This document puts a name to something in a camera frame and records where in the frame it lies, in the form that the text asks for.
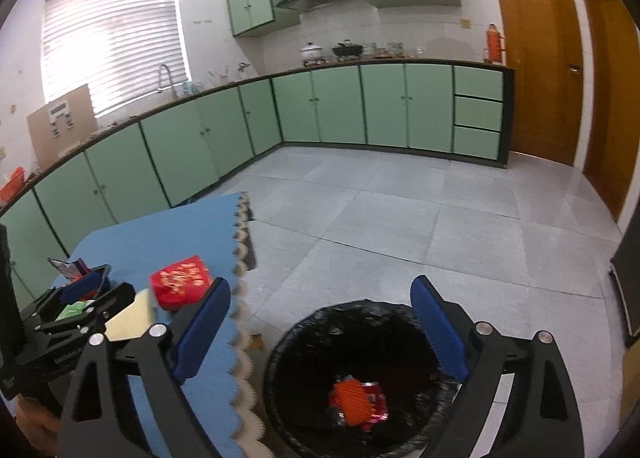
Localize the orange brush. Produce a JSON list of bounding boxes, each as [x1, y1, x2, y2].
[[330, 378, 373, 426]]

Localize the metal faucet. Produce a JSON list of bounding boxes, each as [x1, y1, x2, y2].
[[157, 64, 176, 98]]

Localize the orange basket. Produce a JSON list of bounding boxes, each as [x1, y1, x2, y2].
[[0, 167, 26, 204]]

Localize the blue white snack wrapper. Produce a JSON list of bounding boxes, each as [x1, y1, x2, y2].
[[47, 258, 90, 283]]

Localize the cardboard board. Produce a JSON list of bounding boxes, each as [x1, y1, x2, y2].
[[26, 84, 98, 166]]

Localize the black cabinet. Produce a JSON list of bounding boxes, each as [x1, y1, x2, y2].
[[610, 228, 640, 349]]

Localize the beige scalloped cloth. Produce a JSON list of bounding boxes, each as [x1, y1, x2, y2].
[[232, 195, 273, 458]]

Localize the yellow sponge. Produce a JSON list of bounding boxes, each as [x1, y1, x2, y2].
[[105, 288, 156, 341]]

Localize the black trash bin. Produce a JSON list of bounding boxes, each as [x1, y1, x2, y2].
[[263, 300, 463, 458]]

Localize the red soda can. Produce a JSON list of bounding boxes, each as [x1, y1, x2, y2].
[[361, 380, 390, 434]]

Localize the cardboard box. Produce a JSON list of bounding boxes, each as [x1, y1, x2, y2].
[[620, 348, 640, 424]]

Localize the red thermos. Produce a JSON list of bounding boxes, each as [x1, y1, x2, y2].
[[484, 23, 505, 64]]

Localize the black wok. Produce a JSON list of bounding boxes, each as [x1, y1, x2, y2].
[[332, 39, 365, 61]]

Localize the green packet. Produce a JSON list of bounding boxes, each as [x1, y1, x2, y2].
[[55, 302, 88, 321]]

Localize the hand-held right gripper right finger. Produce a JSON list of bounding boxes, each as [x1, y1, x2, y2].
[[410, 275, 586, 458]]

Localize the wooden door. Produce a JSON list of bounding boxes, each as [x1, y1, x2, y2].
[[575, 0, 640, 221], [486, 0, 585, 168]]

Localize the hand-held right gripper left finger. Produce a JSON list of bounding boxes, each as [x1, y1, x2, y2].
[[57, 277, 232, 458]]

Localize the red pouch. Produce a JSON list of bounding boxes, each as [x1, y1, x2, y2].
[[150, 255, 213, 311]]

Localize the person's left hand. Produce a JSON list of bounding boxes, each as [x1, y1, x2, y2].
[[15, 395, 63, 456]]

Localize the black plastic tray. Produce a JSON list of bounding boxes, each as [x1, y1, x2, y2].
[[20, 285, 108, 334]]

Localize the green lower cabinets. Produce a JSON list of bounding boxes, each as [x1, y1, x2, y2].
[[0, 62, 516, 299]]

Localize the blue tablecloth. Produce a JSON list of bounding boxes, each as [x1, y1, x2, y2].
[[50, 193, 273, 458]]

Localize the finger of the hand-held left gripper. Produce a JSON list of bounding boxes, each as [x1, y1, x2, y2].
[[60, 264, 112, 304], [82, 283, 138, 344]]

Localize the white window blind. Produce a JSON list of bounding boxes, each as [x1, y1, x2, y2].
[[41, 0, 192, 116]]

